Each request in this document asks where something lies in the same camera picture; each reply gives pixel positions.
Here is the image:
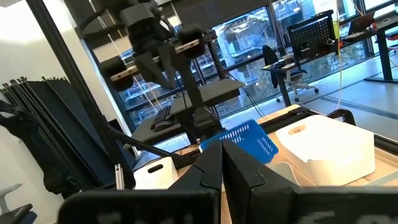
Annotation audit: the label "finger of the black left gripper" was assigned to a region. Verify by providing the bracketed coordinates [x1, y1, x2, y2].
[157, 43, 180, 90]
[135, 52, 171, 91]

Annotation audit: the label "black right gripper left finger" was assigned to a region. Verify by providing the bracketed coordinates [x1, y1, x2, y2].
[57, 139, 224, 224]

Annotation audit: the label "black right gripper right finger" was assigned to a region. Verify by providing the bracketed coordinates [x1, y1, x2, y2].
[222, 139, 398, 224]

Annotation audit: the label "blue perforated plastic basket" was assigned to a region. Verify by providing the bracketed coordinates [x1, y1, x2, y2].
[198, 119, 279, 165]

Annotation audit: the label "white plastic basket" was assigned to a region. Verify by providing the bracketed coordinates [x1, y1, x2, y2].
[132, 156, 180, 190]
[275, 114, 376, 187]

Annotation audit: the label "black and white office chair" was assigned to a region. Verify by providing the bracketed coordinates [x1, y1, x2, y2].
[262, 45, 320, 103]

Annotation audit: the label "black folded partition panels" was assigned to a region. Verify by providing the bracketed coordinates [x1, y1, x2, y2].
[0, 76, 119, 200]

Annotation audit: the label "black pegboard panel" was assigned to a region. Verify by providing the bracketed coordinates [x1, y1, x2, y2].
[286, 10, 340, 62]

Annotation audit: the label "grey office chair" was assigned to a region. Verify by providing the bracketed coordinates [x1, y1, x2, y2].
[0, 183, 38, 224]

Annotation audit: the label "black standing desk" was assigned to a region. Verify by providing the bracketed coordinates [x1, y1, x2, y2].
[341, 12, 398, 84]

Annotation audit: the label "open laptop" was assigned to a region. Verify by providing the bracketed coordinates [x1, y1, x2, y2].
[347, 11, 376, 35]

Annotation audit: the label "black metal rig frame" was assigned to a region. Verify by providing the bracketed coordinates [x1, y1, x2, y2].
[26, 0, 398, 190]

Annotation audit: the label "yellow cable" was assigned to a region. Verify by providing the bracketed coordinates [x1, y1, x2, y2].
[334, 0, 345, 111]

